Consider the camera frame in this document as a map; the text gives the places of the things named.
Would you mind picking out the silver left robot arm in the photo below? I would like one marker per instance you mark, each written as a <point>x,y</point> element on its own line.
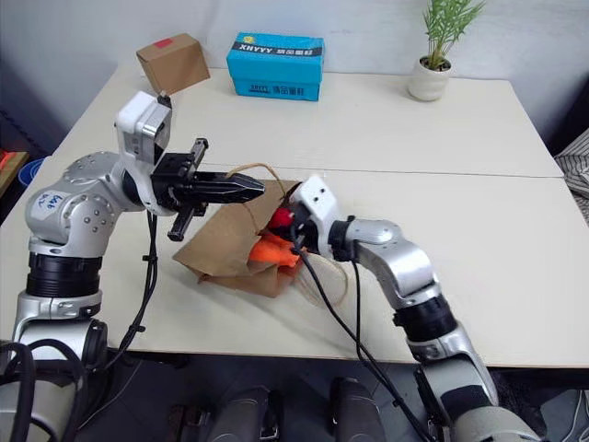
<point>83,216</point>

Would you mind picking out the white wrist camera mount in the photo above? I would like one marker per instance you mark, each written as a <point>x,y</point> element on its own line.
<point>138,120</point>
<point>317,202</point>

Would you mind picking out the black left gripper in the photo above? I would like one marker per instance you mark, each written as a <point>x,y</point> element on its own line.
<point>174,180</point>

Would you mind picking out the green plant in white pot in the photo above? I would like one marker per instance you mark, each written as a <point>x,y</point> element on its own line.
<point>430,78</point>

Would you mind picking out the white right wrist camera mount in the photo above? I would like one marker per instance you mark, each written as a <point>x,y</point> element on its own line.
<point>317,202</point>

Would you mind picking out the orange plush toy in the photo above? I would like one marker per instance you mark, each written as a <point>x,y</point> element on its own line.
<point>271,251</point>

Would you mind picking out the brown cardboard box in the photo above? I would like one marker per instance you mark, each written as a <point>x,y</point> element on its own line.
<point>175,62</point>

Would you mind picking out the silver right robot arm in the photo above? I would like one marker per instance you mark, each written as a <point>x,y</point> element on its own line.
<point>405,262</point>

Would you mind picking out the red plush toy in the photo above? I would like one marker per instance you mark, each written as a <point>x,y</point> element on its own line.
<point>278,218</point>

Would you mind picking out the orange object on wooden board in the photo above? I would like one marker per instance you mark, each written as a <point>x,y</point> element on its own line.
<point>11,165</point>

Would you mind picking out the blue printed carton box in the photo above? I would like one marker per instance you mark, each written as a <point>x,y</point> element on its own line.
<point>276,64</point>

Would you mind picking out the striped grey cloth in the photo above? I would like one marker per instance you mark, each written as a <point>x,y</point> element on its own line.
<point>575,166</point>

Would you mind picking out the blue plastic bucket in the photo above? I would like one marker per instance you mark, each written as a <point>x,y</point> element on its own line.
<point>31,171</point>

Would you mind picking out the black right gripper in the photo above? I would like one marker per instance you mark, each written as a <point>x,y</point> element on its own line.
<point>307,235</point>

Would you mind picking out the dark rounded shape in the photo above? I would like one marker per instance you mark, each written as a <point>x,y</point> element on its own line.
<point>244,416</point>
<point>354,412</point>

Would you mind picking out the brown paper bag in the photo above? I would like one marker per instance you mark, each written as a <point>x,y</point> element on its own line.
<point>221,244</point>

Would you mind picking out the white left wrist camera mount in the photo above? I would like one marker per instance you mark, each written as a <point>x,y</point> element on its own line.
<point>138,120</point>

